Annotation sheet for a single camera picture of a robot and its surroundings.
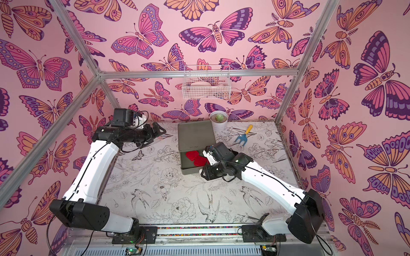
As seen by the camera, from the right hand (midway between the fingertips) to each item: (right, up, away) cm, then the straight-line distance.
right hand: (201, 176), depth 74 cm
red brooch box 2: (-1, +5, +10) cm, 11 cm away
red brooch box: (-5, +9, +8) cm, 13 cm away
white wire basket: (+4, +51, +20) cm, 55 cm away
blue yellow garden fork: (+28, +18, +38) cm, 51 cm away
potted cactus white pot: (+10, +30, +35) cm, 47 cm away
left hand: (-19, +20, +1) cm, 27 cm away
